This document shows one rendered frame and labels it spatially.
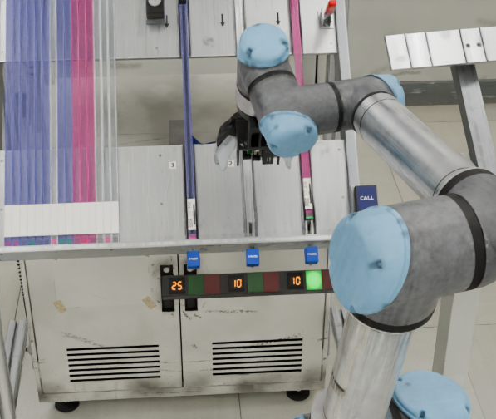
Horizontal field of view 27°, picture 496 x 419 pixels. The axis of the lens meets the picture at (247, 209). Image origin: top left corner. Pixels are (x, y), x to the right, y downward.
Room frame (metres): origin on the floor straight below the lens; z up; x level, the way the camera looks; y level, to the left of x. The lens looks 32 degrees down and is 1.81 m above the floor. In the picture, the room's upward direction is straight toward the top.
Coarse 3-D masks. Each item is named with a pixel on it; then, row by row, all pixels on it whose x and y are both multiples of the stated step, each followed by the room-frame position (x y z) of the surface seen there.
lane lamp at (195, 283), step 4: (188, 276) 1.57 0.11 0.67; (192, 276) 1.57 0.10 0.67; (196, 276) 1.57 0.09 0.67; (200, 276) 1.57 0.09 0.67; (188, 280) 1.56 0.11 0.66; (192, 280) 1.56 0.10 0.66; (196, 280) 1.56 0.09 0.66; (200, 280) 1.56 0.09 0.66; (188, 284) 1.55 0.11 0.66; (192, 284) 1.55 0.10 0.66; (196, 284) 1.55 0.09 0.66; (200, 284) 1.55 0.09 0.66; (192, 288) 1.55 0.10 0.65; (196, 288) 1.55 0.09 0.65; (200, 288) 1.55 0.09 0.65; (192, 292) 1.54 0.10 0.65; (196, 292) 1.54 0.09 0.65; (200, 292) 1.54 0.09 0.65
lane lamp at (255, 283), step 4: (248, 276) 1.57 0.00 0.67; (252, 276) 1.57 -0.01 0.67; (256, 276) 1.57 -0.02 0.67; (260, 276) 1.57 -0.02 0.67; (248, 280) 1.56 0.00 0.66; (252, 280) 1.57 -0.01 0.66; (256, 280) 1.57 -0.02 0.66; (260, 280) 1.57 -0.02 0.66; (248, 284) 1.56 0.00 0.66; (252, 284) 1.56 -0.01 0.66; (256, 284) 1.56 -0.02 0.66; (260, 284) 1.56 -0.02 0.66; (248, 288) 1.55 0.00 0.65; (252, 288) 1.55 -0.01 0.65; (256, 288) 1.55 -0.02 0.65; (260, 288) 1.55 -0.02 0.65; (248, 292) 1.55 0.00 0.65; (252, 292) 1.55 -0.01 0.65
